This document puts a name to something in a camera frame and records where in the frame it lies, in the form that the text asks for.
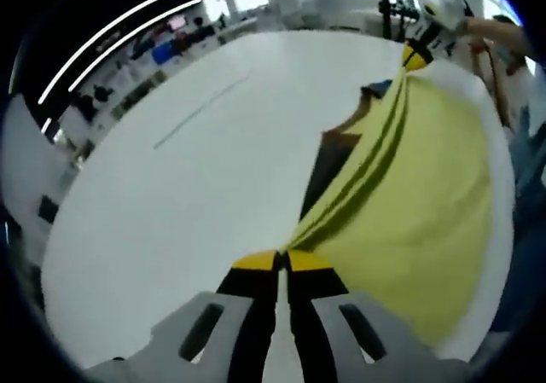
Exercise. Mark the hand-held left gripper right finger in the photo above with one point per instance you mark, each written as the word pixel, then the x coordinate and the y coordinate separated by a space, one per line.
pixel 311 315

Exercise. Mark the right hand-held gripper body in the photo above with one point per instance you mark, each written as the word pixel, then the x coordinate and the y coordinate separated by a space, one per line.
pixel 443 9

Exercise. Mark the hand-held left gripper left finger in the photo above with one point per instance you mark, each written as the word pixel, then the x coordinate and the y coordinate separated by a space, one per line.
pixel 251 315

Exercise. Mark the yellow raglan garment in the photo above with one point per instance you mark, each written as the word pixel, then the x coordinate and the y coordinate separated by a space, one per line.
pixel 426 212

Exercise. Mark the black metal stand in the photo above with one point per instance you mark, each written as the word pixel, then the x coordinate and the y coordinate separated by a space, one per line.
pixel 386 16

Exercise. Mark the black waste bin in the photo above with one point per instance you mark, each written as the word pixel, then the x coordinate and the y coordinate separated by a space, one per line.
pixel 48 210

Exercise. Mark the blue storage box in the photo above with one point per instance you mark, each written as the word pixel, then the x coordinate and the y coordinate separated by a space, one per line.
pixel 164 54

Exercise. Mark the white cabinet row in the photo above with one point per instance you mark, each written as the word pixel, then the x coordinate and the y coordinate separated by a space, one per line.
pixel 141 91

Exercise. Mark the long ceiling light strip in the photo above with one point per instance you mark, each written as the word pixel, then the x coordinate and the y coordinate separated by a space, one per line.
pixel 71 88
pixel 40 100

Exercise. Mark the pink wall screen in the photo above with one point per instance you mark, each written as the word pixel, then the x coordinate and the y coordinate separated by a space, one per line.
pixel 177 24

